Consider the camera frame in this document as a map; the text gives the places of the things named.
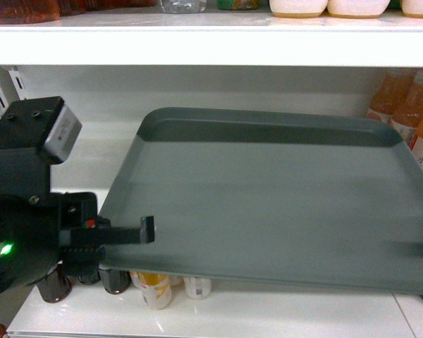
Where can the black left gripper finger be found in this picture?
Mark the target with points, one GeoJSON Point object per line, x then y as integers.
{"type": "Point", "coordinates": [103, 233]}

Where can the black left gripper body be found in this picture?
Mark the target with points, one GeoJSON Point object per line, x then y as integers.
{"type": "Point", "coordinates": [79, 253]}

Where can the grey rectangular serving tray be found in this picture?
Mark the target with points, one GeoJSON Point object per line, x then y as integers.
{"type": "Point", "coordinates": [314, 200]}

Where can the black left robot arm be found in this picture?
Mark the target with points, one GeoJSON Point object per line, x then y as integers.
{"type": "Point", "coordinates": [48, 237]}

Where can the white upper shelf board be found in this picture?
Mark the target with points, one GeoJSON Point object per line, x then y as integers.
{"type": "Point", "coordinates": [147, 36]}

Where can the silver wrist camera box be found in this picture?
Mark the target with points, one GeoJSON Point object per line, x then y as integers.
{"type": "Point", "coordinates": [62, 136]}

